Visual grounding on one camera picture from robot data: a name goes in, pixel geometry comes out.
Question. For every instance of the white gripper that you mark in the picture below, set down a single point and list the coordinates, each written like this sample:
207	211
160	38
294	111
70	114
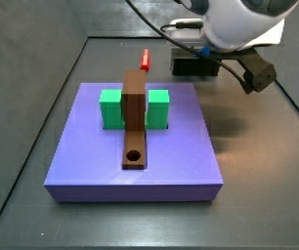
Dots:
193	32

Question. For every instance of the blue peg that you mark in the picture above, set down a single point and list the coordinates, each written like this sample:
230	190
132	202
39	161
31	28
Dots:
206	51

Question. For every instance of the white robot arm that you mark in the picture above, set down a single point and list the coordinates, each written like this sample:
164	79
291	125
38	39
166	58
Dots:
233	25

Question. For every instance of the black angle fixture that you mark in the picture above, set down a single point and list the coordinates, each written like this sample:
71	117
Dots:
186	64

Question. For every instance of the red peg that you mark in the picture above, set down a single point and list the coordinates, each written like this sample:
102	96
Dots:
146	60

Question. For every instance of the right green block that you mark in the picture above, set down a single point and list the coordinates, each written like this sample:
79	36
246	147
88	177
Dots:
158	109

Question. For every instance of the green block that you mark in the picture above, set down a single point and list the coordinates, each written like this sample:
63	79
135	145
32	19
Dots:
158	109
110	101

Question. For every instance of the left green block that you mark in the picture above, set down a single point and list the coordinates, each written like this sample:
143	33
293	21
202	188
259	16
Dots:
110	101

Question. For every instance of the purple base block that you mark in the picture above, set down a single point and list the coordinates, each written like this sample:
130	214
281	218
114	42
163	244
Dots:
86	172

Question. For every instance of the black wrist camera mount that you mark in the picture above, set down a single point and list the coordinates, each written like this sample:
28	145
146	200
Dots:
259	74

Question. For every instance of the brown L-shaped bracket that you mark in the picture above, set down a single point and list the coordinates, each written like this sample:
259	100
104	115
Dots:
134	101

